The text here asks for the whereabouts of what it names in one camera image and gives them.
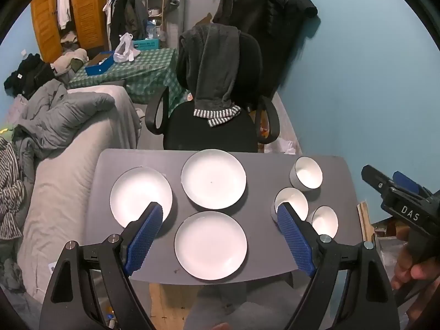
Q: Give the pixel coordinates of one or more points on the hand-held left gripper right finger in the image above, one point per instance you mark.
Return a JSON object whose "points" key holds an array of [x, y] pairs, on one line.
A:
{"points": [[294, 237]]}

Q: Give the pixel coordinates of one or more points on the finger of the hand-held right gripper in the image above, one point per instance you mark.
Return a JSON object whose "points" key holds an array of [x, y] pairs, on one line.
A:
{"points": [[374, 178], [405, 181]]}

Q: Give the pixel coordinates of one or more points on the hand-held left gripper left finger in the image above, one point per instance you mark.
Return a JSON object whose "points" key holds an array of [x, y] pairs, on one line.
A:
{"points": [[144, 237]]}

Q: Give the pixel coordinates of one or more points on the small white bowl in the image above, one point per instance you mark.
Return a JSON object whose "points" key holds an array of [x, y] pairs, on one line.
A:
{"points": [[325, 221]]}

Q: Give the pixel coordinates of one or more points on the white bowl with dark rim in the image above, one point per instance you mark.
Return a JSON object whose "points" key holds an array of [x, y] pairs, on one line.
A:
{"points": [[292, 201]]}

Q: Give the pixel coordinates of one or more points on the white plate with dark rim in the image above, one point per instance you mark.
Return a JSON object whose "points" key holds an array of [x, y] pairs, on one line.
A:
{"points": [[210, 240], [137, 192], [213, 178]]}

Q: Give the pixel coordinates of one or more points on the white ribbed bowl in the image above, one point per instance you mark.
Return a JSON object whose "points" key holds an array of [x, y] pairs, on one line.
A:
{"points": [[306, 173]]}

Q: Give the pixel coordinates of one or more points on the person's right hand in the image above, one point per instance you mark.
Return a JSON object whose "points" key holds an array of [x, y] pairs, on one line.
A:
{"points": [[412, 271]]}

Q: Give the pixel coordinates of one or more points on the wooden plank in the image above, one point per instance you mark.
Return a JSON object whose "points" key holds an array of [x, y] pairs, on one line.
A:
{"points": [[364, 220]]}

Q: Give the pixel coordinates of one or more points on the white cloth on floor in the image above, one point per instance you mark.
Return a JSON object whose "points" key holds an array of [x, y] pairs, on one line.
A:
{"points": [[285, 146]]}

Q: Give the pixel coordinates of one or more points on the grey sofa with blankets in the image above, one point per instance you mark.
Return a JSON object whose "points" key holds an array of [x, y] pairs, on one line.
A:
{"points": [[62, 192]]}

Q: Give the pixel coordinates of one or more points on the black office chair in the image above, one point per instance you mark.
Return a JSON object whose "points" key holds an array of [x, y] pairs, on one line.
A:
{"points": [[209, 137]]}

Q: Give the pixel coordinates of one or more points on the striped shirt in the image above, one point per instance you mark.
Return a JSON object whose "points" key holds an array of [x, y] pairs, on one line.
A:
{"points": [[10, 192]]}

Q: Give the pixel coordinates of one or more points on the grey duvet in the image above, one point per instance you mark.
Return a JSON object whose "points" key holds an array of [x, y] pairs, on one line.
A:
{"points": [[65, 110]]}

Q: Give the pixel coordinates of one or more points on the green checked tablecloth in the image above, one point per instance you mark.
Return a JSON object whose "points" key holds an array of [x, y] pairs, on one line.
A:
{"points": [[151, 65]]}

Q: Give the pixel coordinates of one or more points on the green cloth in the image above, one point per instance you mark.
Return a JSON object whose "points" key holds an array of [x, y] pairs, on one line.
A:
{"points": [[5, 132]]}

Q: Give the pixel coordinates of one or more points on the blue cardboard box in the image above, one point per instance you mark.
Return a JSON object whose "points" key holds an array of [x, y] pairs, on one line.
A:
{"points": [[99, 65]]}

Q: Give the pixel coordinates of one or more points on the dark grey hoodie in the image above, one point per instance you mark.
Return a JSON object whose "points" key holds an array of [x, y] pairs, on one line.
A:
{"points": [[213, 68]]}

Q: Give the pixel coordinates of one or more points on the black hanging coats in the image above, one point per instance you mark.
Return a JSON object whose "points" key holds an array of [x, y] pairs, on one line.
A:
{"points": [[268, 24]]}

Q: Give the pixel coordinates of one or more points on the white plastic bag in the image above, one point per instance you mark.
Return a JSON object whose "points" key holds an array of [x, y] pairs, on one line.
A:
{"points": [[125, 50]]}

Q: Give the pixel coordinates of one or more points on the beige clothes pile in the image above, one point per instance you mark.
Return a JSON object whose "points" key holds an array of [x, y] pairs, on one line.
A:
{"points": [[68, 60]]}

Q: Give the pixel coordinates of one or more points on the teal box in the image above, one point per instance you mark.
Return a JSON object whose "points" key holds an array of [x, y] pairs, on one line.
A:
{"points": [[146, 44]]}

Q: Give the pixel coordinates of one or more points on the black clothes pile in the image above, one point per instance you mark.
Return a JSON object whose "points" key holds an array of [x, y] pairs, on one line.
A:
{"points": [[29, 74]]}

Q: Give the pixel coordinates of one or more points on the large water bottle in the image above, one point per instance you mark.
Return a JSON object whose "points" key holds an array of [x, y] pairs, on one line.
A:
{"points": [[154, 31]]}

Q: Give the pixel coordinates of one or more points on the dark clothes on rack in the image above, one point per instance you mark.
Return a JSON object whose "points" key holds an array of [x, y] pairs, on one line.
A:
{"points": [[127, 13]]}

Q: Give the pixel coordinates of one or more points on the orange wooden wardrobe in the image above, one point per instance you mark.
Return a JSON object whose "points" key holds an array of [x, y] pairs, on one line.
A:
{"points": [[87, 10]]}

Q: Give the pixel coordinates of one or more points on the grey door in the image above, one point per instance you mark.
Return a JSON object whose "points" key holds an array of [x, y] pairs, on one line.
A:
{"points": [[196, 3]]}

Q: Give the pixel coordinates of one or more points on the white hanging shirt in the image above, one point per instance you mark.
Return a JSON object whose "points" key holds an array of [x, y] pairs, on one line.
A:
{"points": [[63, 3]]}

